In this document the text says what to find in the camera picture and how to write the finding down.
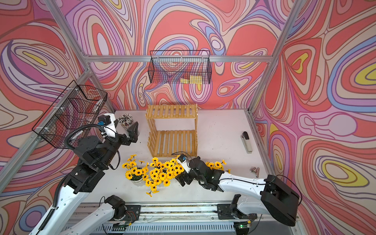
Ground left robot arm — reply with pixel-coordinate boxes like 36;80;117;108
31;122;139;235

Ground sunflower pot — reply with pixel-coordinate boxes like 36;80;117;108
121;154;149;184
162;158;185;180
205;160;231;173
145;157;172;197

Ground wooden two-tier shelf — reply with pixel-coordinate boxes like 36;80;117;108
146;104;198;157

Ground white marker in basket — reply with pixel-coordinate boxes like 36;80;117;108
64;130;83;146

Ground metal binder clip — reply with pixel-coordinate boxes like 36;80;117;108
250;166;260;178

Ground back black wire basket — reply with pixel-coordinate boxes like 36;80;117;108
148;50;212;85

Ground yellow sticky notes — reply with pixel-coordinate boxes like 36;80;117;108
180;75;203;85

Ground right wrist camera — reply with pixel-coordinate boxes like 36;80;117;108
177;154;191;173

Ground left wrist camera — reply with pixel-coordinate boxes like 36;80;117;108
98;113;117;138

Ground clear cup of pencils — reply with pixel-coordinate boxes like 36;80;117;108
118;114;134;129

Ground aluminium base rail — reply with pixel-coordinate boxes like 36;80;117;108
49;201;306;235

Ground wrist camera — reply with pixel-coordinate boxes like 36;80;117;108
98;113;117;138
177;154;191;173

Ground left black wire basket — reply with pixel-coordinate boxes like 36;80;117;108
32;81;107;148

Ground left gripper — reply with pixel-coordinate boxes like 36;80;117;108
96;121;137;170

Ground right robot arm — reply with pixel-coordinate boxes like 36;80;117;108
177;154;300;227

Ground black wire basket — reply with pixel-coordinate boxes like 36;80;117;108
148;50;212;85
32;81;107;148

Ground grey black stapler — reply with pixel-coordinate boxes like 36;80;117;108
240;131;253;154

